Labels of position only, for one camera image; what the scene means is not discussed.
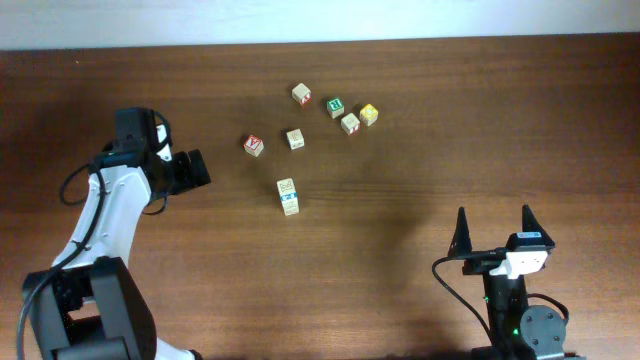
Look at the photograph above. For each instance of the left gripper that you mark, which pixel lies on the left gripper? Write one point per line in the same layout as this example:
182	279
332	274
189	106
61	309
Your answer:
188	180

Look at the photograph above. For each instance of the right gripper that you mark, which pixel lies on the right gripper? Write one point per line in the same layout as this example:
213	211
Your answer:
461	243

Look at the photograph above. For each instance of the wooden block green side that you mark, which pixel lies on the wooden block green side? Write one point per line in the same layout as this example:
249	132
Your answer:
285	186

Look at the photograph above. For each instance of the blue top block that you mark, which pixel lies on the blue top block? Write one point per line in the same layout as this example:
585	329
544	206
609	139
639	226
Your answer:
289	197

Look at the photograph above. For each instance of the wooden block blue side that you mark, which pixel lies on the wooden block blue side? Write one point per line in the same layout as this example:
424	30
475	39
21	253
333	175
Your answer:
291	207

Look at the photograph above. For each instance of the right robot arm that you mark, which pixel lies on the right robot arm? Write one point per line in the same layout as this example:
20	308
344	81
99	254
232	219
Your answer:
520	324

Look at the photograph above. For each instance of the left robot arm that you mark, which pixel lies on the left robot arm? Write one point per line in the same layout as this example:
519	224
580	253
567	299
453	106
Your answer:
87	305

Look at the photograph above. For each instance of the red letter A block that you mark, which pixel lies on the red letter A block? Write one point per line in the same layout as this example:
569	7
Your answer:
253	145

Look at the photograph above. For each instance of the wooden letter J block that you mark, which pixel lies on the wooden letter J block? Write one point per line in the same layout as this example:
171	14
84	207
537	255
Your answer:
295	139

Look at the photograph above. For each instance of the top plain wooden block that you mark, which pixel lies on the top plain wooden block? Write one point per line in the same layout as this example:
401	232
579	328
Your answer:
301	94

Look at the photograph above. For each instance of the yellow letter block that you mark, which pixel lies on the yellow letter block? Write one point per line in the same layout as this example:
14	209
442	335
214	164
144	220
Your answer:
368	115

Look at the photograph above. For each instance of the wooden block red side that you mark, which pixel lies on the wooden block red side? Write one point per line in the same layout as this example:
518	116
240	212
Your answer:
350	124

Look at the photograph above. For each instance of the green letter R block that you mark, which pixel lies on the green letter R block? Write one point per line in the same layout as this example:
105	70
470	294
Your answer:
335	107

